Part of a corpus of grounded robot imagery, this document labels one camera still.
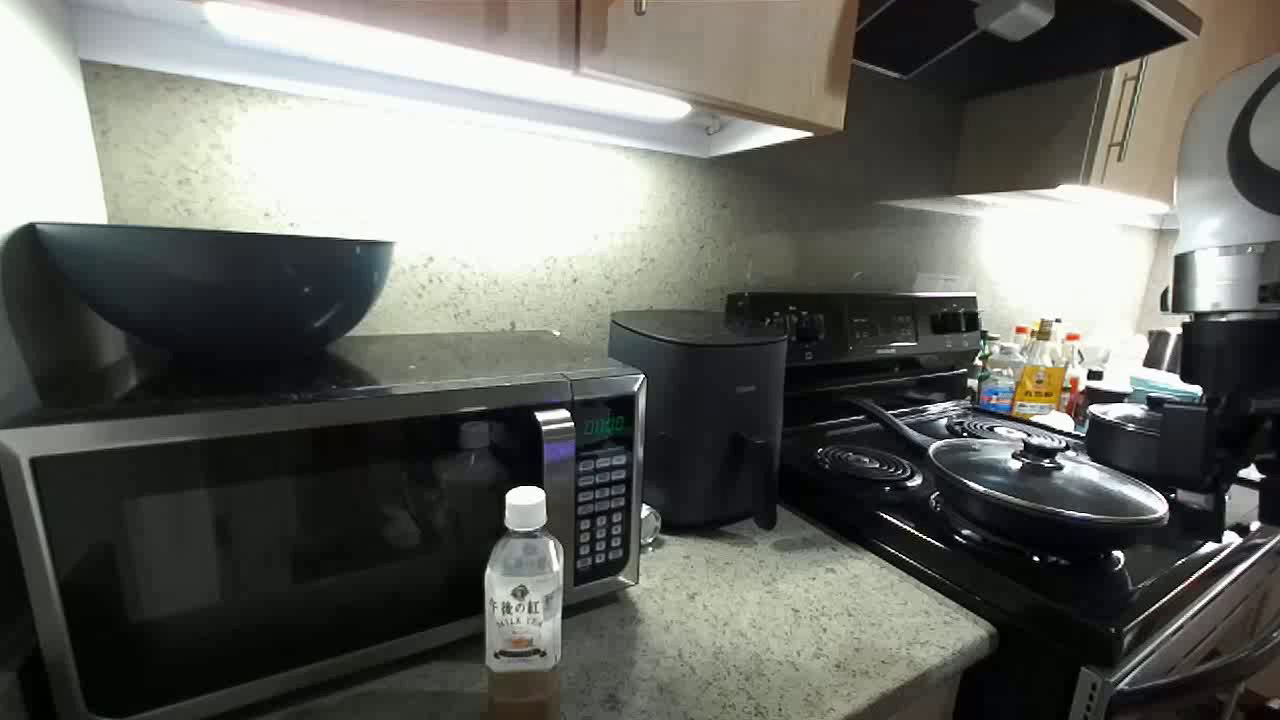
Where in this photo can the wooden wall cabinet two doors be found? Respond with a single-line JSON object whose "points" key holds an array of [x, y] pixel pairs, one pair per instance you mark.
{"points": [[734, 55]]}

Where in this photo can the black frying pan with lid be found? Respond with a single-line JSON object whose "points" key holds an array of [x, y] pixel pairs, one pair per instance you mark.
{"points": [[1054, 492]]}

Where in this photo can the red cap condiment bottle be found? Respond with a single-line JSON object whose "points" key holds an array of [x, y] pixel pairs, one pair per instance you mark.
{"points": [[1072, 362]]}

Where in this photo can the wooden wall cabinet beside hood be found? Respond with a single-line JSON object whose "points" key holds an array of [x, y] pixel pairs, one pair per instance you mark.
{"points": [[1148, 127]]}

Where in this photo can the under-cabinet light beside stove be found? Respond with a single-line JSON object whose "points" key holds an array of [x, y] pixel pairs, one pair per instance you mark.
{"points": [[1054, 202]]}

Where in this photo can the dark blue bowl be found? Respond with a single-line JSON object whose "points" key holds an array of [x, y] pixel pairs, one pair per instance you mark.
{"points": [[213, 295]]}

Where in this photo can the blue label condiment bottle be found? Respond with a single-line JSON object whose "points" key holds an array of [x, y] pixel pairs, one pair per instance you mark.
{"points": [[999, 387]]}

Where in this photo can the black cooking pot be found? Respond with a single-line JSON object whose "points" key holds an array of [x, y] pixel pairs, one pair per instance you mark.
{"points": [[1144, 454]]}

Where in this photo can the small black silver appliance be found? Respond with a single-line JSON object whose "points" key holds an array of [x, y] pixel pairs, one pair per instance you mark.
{"points": [[1160, 349]]}

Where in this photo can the black stainless microwave oven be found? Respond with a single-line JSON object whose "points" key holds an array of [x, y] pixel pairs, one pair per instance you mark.
{"points": [[266, 534]]}

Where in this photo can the black range hood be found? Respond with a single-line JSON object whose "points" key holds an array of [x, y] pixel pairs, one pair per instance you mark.
{"points": [[1012, 41]]}

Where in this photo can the small pale kitchen item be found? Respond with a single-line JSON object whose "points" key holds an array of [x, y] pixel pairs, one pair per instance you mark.
{"points": [[649, 524]]}

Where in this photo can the black pot lid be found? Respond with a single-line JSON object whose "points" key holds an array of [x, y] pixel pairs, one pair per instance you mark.
{"points": [[1135, 417]]}

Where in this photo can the teal container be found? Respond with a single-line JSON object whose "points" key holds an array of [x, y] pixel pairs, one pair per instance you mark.
{"points": [[1160, 387]]}

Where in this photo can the clear plastic bottle white cap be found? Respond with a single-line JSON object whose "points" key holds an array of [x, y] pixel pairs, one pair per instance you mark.
{"points": [[523, 592]]}

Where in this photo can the yellow cooking oil bottle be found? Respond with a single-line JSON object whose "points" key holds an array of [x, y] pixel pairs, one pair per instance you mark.
{"points": [[1042, 380]]}

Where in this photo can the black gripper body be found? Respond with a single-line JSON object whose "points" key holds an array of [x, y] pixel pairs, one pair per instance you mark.
{"points": [[1233, 362]]}

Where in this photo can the black electric stove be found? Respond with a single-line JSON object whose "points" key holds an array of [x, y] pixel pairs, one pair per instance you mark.
{"points": [[1066, 601]]}

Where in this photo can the under-cabinet strip light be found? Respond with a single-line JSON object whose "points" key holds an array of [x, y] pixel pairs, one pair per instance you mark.
{"points": [[442, 62]]}

